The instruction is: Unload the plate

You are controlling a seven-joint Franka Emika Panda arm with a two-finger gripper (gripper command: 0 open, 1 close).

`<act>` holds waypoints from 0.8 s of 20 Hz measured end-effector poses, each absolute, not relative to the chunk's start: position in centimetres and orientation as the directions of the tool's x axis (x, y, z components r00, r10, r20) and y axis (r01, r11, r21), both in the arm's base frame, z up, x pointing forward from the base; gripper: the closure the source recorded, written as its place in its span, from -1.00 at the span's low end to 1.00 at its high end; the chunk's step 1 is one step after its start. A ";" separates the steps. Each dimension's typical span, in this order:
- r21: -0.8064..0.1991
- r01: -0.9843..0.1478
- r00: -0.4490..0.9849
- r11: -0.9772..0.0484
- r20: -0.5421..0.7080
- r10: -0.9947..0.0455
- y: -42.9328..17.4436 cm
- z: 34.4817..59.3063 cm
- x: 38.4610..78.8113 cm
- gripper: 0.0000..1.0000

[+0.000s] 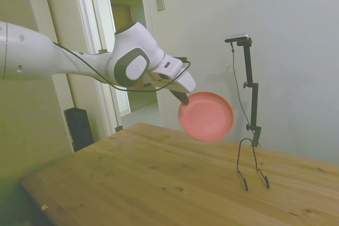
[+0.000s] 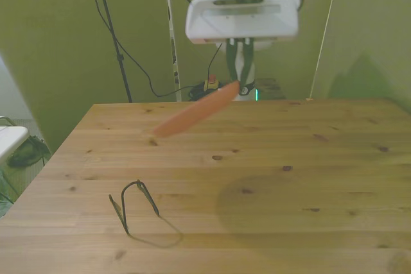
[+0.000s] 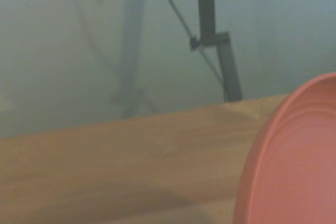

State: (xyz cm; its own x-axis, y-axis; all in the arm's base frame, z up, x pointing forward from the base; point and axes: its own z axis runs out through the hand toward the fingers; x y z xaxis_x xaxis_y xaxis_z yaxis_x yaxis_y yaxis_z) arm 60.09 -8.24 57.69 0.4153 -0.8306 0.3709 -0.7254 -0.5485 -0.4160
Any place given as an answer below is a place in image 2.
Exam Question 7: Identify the yellow emergency stop button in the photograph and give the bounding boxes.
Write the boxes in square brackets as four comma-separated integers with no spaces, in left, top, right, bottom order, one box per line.
[204,74,220,92]

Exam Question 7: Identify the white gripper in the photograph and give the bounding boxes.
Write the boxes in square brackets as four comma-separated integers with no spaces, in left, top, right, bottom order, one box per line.
[184,0,301,88]

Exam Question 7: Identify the brown box behind table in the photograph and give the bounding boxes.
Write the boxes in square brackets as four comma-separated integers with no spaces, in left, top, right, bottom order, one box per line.
[256,78,286,100]

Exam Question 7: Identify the white hanging cord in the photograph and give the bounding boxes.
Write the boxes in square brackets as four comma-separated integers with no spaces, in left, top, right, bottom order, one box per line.
[306,0,342,101]

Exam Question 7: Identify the orange round plate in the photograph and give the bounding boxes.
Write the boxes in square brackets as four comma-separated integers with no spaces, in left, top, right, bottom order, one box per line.
[153,80,241,138]

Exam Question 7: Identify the white partition edge strip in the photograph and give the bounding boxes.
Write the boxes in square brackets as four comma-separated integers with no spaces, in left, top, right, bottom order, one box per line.
[163,0,182,102]

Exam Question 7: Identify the black wire plate rack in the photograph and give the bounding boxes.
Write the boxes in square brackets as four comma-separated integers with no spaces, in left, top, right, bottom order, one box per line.
[108,179,161,235]

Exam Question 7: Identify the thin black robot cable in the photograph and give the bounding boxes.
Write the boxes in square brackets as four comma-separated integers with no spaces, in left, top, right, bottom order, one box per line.
[207,42,223,90]

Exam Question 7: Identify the black tripod stand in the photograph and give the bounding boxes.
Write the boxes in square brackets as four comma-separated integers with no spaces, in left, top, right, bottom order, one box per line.
[91,0,134,104]

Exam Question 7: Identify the long black cable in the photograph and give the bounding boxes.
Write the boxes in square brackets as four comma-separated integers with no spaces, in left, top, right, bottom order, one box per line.
[82,0,206,98]

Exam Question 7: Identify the black cable bundle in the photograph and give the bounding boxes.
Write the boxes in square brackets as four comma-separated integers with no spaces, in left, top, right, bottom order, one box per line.
[187,83,225,102]

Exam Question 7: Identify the white side table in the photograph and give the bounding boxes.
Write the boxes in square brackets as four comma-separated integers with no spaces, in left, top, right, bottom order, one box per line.
[0,116,30,162]

